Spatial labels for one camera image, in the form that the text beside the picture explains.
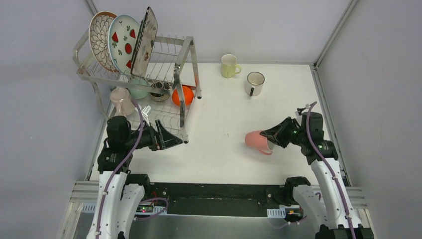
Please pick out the stainless steel dish rack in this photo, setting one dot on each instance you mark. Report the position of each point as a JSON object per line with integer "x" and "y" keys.
{"x": 174, "y": 60}

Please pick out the floral petal brown-rim plate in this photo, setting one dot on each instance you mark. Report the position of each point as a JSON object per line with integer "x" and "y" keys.
{"x": 98, "y": 38}

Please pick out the pink iridescent mug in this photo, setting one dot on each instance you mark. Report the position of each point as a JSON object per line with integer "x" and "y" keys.
{"x": 120, "y": 98}

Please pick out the pink cup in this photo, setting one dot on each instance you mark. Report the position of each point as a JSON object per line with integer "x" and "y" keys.
{"x": 258, "y": 142}

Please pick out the watermelon pattern round plate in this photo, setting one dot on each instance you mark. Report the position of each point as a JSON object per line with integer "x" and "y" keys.
{"x": 122, "y": 36}

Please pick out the yellow mug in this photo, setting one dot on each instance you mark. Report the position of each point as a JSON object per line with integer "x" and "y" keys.
{"x": 229, "y": 66}

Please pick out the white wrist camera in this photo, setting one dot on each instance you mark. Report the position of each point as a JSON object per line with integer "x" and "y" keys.
{"x": 300, "y": 111}
{"x": 146, "y": 110}

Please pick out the aluminium frame rail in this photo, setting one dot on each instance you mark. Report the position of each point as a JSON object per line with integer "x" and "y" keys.
{"x": 327, "y": 117}

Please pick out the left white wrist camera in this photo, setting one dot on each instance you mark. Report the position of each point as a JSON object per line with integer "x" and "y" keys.
{"x": 146, "y": 110}

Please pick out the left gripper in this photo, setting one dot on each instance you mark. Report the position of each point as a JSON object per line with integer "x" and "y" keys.
{"x": 158, "y": 138}

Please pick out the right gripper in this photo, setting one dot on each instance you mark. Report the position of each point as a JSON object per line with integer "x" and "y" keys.
{"x": 275, "y": 134}

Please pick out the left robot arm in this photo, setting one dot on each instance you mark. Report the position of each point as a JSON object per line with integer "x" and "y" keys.
{"x": 120, "y": 192}

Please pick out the mint green bowl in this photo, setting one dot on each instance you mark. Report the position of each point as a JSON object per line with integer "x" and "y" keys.
{"x": 138, "y": 94}

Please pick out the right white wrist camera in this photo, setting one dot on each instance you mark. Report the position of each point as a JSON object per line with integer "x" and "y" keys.
{"x": 300, "y": 111}

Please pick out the orange plastic bowl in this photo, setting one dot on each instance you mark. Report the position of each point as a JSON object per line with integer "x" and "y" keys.
{"x": 188, "y": 96}

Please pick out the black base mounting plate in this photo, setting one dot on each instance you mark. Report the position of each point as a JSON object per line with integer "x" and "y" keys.
{"x": 233, "y": 200}

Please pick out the white mug dark rim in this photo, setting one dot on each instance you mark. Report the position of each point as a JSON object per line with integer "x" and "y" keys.
{"x": 254, "y": 84}

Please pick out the brown patterned small bowl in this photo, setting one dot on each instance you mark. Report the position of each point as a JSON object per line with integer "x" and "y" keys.
{"x": 160, "y": 97}

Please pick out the square flower pattern plate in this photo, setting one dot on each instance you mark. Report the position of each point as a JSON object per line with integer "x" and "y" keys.
{"x": 144, "y": 44}

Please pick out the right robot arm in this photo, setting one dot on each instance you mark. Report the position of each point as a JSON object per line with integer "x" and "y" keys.
{"x": 333, "y": 215}

